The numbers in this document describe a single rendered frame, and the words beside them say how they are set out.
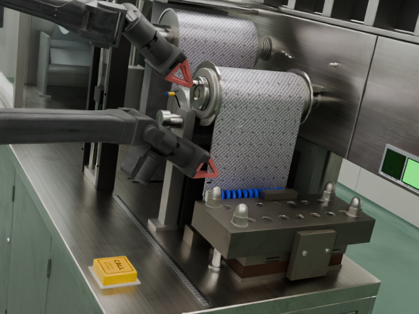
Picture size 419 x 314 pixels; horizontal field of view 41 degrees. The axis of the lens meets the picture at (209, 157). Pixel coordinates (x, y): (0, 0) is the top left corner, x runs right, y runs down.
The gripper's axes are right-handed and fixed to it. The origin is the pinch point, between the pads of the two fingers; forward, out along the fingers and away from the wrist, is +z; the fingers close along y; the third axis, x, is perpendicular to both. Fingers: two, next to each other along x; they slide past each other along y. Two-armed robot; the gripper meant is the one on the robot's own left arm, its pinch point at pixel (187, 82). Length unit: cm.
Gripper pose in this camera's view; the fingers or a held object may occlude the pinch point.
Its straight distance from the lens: 126.9
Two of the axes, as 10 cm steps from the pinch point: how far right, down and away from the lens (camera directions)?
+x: 6.9, -7.3, 0.1
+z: 5.8, 5.5, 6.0
